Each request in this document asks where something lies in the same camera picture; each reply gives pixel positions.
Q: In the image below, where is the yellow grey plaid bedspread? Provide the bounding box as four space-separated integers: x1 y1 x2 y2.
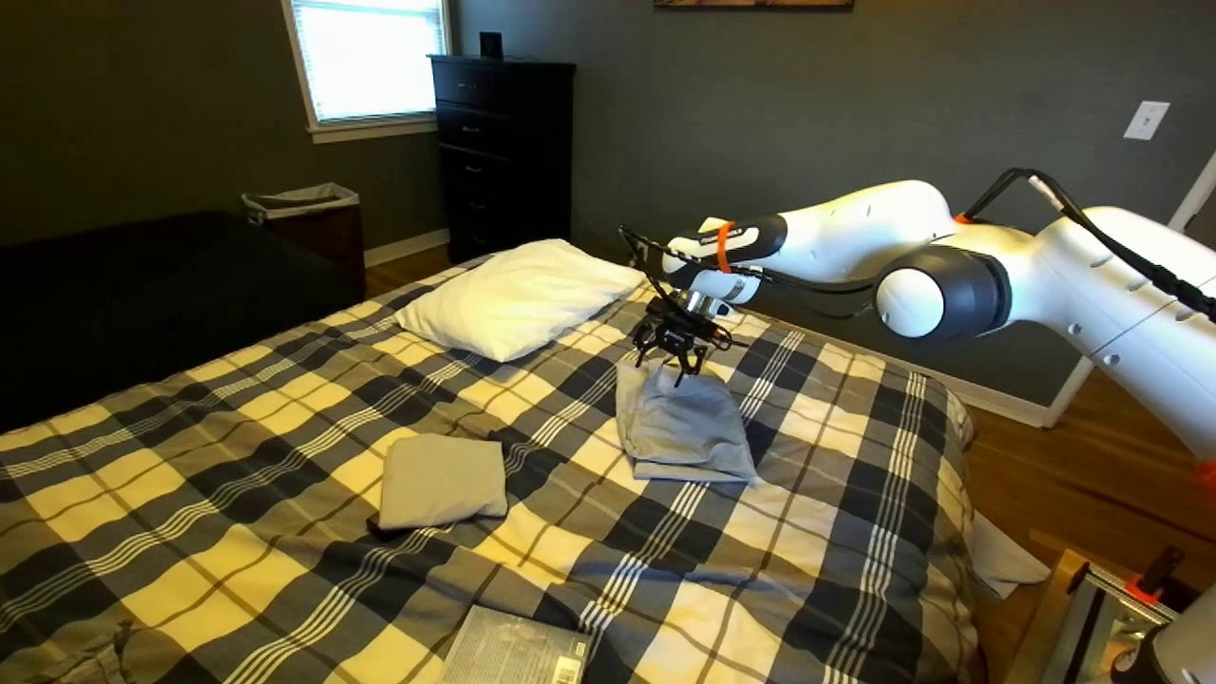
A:
0 257 988 684

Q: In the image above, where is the black couch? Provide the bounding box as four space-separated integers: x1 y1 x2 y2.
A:
0 206 367 436

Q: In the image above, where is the light blue-grey cloth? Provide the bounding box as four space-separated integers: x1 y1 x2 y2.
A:
611 358 765 491

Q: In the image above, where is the black dresser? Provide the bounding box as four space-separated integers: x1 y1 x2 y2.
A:
427 51 580 265

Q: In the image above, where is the white light switch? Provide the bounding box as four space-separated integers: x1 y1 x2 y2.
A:
1122 97 1173 145

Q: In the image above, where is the grey cloth at bottom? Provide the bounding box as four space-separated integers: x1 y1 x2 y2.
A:
438 601 595 684

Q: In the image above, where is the brown laundry hamper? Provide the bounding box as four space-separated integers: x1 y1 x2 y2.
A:
234 179 373 304

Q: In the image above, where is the grey plastic housing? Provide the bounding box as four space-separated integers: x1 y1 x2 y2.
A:
1149 591 1216 684

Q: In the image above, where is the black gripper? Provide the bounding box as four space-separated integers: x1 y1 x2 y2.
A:
629 285 737 387

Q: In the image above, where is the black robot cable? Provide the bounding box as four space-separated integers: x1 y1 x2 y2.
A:
959 164 1216 322

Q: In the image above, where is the small folded grey cloth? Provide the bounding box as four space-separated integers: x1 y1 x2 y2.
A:
373 430 513 535

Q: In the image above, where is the bright window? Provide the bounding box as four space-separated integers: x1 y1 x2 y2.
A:
278 0 456 145

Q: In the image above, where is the white sheet corner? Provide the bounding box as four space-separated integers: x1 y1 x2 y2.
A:
965 510 1056 606

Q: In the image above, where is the white pillow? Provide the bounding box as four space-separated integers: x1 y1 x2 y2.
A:
392 237 649 370

